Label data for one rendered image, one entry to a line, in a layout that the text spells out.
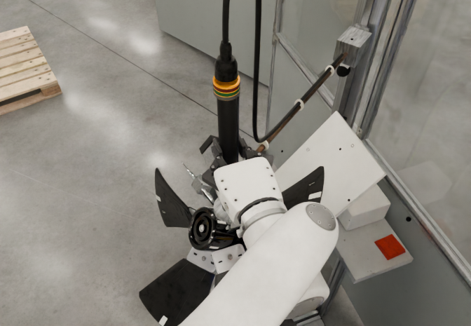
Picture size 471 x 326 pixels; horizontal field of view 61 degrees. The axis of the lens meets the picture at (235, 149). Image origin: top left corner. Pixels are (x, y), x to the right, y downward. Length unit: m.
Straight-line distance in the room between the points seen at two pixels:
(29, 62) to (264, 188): 3.42
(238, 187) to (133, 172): 2.27
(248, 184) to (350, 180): 0.55
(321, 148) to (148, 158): 1.89
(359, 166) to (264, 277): 0.73
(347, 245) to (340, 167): 0.45
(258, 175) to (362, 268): 0.92
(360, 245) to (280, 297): 1.11
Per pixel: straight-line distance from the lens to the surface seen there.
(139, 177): 2.86
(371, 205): 1.55
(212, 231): 1.08
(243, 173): 0.68
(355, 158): 1.17
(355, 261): 1.54
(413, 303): 1.82
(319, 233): 0.52
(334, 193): 1.19
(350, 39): 1.22
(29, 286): 2.64
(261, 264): 0.48
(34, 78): 3.72
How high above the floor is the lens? 2.18
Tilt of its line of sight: 48 degrees down
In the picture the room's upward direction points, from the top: straight up
